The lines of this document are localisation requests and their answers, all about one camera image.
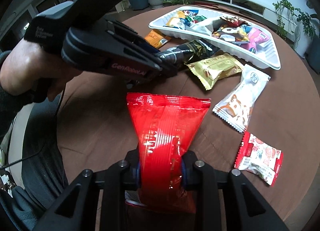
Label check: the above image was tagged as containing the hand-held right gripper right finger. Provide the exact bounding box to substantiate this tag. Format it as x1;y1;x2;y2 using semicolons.
180;150;288;231

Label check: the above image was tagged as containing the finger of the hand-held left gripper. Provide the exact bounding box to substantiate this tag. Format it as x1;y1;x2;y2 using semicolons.
104;18;162;54
62;28;179;78

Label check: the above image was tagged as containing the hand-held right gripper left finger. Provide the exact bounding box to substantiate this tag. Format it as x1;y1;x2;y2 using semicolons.
37;149;143;231

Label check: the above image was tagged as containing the blue bread snack packet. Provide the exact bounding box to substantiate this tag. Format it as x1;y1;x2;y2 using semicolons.
166;10;192;30

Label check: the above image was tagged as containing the clear green-edged snack packet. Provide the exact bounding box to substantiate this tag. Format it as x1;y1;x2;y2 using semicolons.
184;9;200;23

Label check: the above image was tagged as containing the black gold long packet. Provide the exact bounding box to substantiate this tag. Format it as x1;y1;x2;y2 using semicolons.
157;40;221;69

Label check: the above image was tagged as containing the long white snack packet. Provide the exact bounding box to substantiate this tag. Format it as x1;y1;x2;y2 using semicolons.
186;18;223;37

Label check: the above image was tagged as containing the colourful blue cartoon packet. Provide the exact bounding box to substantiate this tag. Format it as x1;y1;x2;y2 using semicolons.
212;24;251;45

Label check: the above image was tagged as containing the brown red chocolate packet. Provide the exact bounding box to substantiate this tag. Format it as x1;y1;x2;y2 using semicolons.
219;16;248;29

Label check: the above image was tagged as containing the pink snack packet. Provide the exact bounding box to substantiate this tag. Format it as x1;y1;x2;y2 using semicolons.
247;28;272;55

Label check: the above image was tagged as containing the white plastic tray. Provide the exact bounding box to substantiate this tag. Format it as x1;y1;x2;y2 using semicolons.
148;6;282;70

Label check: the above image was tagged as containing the person's left forearm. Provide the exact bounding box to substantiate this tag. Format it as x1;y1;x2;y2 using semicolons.
0;50;33;112

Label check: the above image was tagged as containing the person's left hand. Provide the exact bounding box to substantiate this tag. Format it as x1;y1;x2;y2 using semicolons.
0;38;83;105

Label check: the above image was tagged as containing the orange snack packet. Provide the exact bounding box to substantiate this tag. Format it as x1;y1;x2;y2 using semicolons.
144;30;172;48

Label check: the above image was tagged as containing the tall plant dark grey pot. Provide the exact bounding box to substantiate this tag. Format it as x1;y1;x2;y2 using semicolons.
129;0;150;11

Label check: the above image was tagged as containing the red white fruit-print packet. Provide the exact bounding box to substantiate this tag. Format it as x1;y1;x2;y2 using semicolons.
234;131;284;186

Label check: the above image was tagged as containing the white packet blue round logo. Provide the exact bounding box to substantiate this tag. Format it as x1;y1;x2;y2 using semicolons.
212;64;271;133

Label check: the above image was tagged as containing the gold snack packet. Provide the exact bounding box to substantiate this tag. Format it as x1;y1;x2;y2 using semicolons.
184;53;245;91

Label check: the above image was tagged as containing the person's grey clothed body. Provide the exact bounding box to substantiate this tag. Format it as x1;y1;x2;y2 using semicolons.
0;101;70;231

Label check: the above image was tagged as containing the black white patterned cloth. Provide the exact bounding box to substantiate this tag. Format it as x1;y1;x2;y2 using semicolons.
0;169;17;192

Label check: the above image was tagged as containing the large-leaf plant dark grey pot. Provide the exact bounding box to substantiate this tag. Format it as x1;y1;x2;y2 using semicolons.
307;38;320;75

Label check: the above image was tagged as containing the bushy plant white pot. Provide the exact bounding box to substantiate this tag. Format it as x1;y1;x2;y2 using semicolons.
294;1;318;58

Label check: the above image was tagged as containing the black cable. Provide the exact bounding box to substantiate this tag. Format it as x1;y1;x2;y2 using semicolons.
0;88;64;170

